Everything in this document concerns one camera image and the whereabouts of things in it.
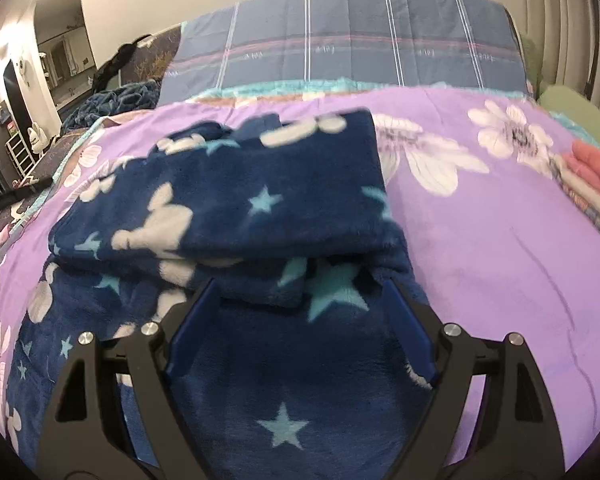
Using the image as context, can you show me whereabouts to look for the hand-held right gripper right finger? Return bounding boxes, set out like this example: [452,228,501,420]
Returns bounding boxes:
[380,277,568,480]

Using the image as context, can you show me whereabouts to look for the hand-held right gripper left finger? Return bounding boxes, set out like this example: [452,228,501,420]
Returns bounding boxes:
[32,277,226,480]

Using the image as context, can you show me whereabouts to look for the navy star-print fleece garment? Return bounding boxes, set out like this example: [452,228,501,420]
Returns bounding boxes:
[17,109,438,480]

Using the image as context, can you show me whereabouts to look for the purple floral blanket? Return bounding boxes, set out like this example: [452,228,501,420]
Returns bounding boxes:
[0,82,600,471]

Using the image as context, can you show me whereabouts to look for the dark blue knitted blanket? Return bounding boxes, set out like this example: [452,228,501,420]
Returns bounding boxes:
[60,79,162,133]

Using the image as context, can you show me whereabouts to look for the pink folded cloth stack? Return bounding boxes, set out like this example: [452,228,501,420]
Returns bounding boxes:
[550,139,600,261]

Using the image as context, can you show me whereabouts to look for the black cloth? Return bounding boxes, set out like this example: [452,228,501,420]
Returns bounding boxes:
[91,35,153,96]

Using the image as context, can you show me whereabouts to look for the green cushion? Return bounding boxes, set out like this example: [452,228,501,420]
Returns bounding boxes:
[537,85,600,143]

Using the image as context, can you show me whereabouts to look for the blue plaid pillow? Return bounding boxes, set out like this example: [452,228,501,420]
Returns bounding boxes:
[157,0,528,106]

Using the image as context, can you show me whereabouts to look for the beige pleated curtain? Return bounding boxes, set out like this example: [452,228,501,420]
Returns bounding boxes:
[520,0,600,126]

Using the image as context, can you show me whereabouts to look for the white wire rack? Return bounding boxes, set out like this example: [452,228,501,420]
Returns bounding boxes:
[5,130,36,176]

